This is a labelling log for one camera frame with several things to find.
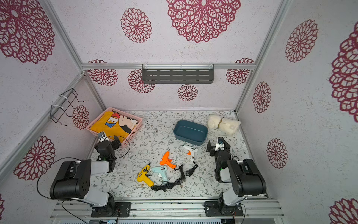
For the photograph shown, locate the white hot glue gun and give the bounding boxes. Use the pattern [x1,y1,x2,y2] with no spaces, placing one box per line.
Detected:
[183,145,198,162]

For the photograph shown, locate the white gun black cord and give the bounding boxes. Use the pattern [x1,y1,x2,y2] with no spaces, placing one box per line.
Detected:
[186,161,199,177]

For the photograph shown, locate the yellow hot glue gun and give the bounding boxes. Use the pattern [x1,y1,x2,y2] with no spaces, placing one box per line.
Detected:
[137,162,154,188]

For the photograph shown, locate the orange hot glue gun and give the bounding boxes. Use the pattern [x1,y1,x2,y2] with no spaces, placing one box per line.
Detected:
[159,151,176,169]

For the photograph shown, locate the black power cord bundle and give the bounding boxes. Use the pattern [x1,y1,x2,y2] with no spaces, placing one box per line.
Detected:
[150,164,187,192]

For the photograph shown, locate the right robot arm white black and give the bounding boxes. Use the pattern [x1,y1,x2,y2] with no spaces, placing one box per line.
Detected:
[206,137,267,214]

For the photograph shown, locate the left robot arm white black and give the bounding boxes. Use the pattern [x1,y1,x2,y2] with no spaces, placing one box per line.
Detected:
[49,132,121,217]

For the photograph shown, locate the teal plastic storage box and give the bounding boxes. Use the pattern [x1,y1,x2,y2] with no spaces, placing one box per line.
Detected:
[173,119,208,146]

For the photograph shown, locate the mint green hot glue gun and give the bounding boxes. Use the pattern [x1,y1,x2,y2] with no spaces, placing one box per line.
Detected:
[151,166,168,182]

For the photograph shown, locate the white plush toy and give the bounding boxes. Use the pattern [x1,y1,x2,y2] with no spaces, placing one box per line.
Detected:
[208,114,241,136]

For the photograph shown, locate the yellow cartoon t-shirt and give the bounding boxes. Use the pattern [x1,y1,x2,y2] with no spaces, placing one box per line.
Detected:
[90,111,138,139]

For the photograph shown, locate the pink plastic basket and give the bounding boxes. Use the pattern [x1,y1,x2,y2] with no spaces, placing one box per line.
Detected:
[86,107,143,147]

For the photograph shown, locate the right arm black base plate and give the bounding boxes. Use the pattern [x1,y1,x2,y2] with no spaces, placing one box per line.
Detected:
[204,201,244,217]

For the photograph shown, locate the black wire wall rack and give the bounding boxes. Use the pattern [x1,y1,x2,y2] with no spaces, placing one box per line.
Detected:
[49,88,84,126]

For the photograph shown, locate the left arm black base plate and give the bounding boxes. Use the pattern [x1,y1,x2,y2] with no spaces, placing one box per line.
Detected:
[91,202,131,218]

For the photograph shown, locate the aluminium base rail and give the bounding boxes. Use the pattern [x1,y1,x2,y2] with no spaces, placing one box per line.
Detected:
[49,198,285,220]

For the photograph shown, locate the grey wall shelf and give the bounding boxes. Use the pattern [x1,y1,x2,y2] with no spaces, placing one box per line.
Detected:
[141,64,214,84]

